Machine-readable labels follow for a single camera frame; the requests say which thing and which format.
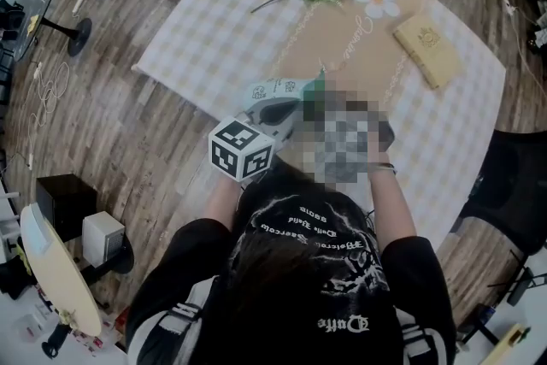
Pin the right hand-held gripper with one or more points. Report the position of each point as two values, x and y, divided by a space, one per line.
342 141

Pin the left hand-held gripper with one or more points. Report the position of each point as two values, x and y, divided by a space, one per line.
239 149

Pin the light blue pencil pouch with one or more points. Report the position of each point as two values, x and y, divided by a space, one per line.
278 87

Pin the person's left forearm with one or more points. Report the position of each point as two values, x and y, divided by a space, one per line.
222 201

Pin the person's right forearm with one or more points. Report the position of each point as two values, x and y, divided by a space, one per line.
391 205

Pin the person's black printed shirt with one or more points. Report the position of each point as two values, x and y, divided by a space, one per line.
299 218

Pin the table with checkered cloth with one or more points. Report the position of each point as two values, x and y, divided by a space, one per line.
222 34

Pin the beige hardcover book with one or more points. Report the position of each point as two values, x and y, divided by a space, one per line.
429 51

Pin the black headrest office chair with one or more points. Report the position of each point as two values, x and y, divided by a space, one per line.
513 192

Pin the white power strip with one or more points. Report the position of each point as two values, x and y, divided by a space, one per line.
509 6
78 5

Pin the white perforated box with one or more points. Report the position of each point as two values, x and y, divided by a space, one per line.
102 237

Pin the black round stool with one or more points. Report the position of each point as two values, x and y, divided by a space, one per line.
124 265

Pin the black tripod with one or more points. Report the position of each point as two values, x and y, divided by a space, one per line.
521 282

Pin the black cabinet box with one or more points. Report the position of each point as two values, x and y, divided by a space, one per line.
64 201

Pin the round black bar table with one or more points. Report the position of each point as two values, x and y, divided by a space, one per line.
38 17

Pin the yellow box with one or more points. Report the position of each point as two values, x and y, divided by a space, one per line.
506 346

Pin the white flat box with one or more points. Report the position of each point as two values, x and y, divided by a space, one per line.
38 228

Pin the round wooden table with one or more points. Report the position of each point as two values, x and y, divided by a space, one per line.
60 278

